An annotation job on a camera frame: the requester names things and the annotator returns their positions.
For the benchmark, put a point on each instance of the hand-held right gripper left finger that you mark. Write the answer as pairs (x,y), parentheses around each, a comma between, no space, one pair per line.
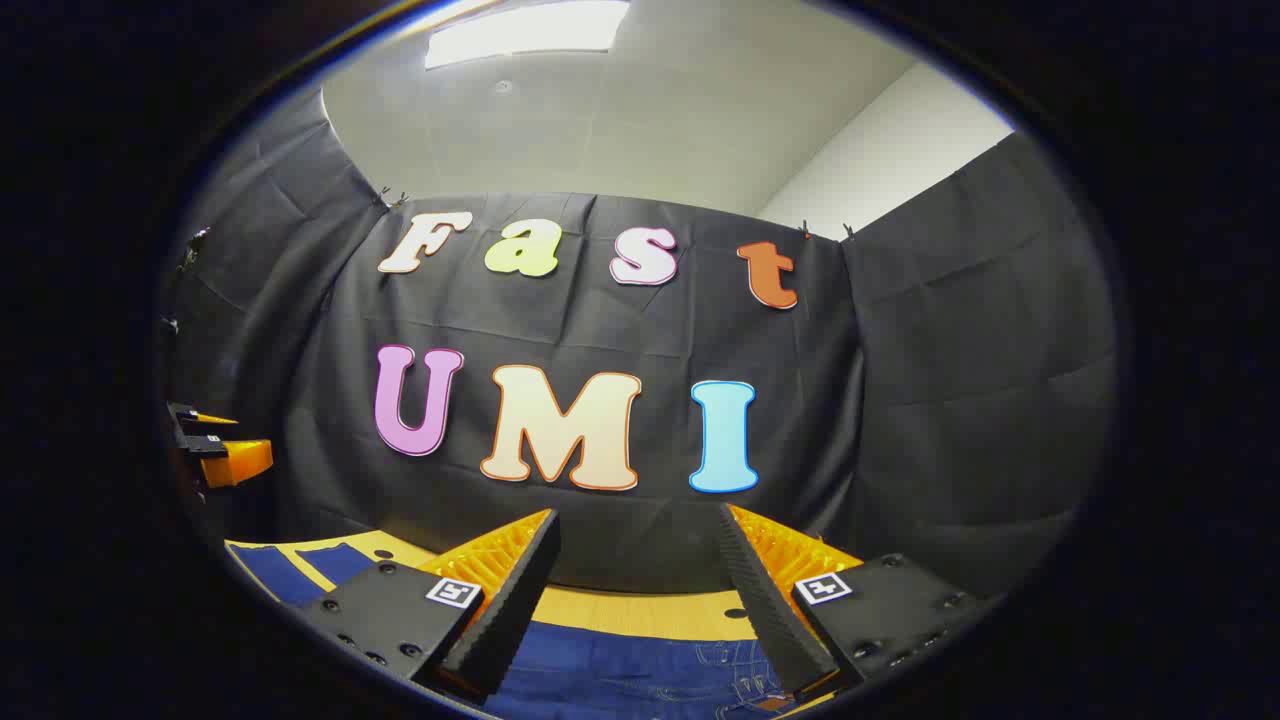
(515,590)

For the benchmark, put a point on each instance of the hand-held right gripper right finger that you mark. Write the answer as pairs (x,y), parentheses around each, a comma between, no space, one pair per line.
(765,600)

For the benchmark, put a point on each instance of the blue denim jeans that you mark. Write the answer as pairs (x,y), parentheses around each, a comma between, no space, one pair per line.
(620,670)

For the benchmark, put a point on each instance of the ceiling light panel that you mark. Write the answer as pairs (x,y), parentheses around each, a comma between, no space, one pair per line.
(525,30)

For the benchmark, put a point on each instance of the black backdrop cloth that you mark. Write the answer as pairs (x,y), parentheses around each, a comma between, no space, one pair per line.
(560,320)

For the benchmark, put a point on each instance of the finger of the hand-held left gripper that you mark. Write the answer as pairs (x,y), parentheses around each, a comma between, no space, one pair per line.
(186,411)
(235,462)

